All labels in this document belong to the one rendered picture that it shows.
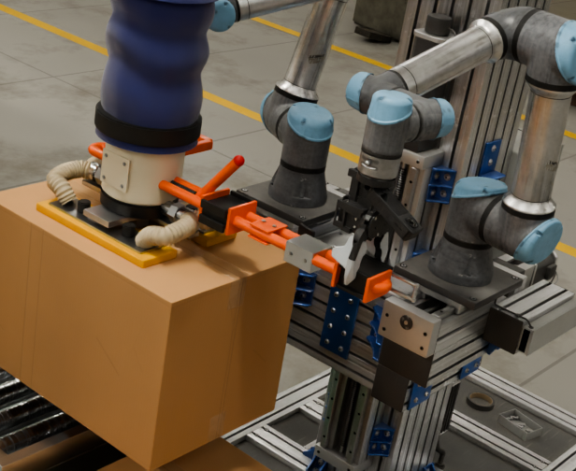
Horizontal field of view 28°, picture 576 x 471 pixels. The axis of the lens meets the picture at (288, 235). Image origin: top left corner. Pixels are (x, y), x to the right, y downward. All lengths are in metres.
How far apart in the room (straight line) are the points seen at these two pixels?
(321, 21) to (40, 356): 1.07
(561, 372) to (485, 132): 1.99
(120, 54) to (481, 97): 0.88
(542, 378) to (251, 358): 2.24
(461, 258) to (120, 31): 0.91
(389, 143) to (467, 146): 0.74
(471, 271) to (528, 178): 0.29
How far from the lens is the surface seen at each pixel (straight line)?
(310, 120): 2.87
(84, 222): 2.54
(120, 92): 2.41
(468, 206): 2.63
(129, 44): 2.38
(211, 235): 2.56
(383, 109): 2.09
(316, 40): 2.97
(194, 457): 2.79
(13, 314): 2.71
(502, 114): 2.93
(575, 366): 4.81
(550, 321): 2.85
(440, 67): 2.35
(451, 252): 2.68
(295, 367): 4.30
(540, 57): 2.42
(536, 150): 2.50
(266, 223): 2.34
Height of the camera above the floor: 2.13
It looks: 23 degrees down
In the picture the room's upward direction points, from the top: 10 degrees clockwise
